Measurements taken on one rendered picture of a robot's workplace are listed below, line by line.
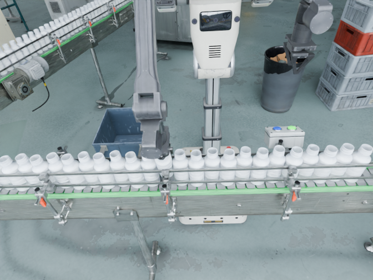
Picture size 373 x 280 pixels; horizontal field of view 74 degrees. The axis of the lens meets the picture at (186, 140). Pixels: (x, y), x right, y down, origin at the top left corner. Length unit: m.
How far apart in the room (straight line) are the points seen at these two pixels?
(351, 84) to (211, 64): 2.15
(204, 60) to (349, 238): 1.65
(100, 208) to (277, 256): 1.32
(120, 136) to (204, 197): 0.86
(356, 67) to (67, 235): 3.07
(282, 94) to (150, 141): 2.41
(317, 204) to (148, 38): 0.90
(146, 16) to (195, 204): 0.71
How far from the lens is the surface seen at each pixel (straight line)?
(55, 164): 1.05
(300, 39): 0.87
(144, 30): 0.68
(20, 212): 1.33
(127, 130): 1.66
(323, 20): 0.79
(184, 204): 1.05
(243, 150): 0.93
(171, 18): 4.57
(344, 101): 3.35
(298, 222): 2.18
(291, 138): 1.10
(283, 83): 2.86
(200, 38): 1.27
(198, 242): 1.98
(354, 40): 3.07
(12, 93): 2.17
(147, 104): 0.64
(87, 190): 1.09
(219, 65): 1.33
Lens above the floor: 1.80
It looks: 43 degrees down
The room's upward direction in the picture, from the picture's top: 4 degrees counter-clockwise
